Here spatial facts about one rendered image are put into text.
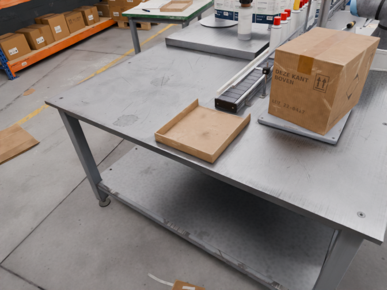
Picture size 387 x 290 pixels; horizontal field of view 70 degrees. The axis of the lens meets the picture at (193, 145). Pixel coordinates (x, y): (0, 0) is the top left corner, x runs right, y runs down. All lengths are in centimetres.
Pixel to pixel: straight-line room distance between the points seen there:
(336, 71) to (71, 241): 169
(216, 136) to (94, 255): 111
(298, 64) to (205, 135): 41
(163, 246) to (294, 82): 119
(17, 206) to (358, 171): 211
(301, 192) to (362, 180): 20
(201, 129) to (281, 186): 40
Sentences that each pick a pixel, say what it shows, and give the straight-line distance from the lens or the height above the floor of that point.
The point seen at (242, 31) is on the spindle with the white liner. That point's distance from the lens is 189.
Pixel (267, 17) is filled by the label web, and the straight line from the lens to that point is 206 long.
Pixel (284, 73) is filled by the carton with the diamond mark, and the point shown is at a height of 104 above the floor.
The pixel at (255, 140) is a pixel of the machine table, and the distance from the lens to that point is 107.
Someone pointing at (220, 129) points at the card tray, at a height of 83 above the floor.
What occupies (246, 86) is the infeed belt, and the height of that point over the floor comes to 88.
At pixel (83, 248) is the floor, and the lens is 190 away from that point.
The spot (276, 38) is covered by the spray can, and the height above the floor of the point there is 99.
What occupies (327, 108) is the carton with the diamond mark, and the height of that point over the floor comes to 96.
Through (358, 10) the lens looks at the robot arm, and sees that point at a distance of 171.
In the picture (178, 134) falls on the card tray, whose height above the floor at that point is 83.
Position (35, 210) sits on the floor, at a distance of 226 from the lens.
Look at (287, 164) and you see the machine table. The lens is 99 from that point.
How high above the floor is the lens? 149
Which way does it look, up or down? 39 degrees down
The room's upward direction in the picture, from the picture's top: 5 degrees counter-clockwise
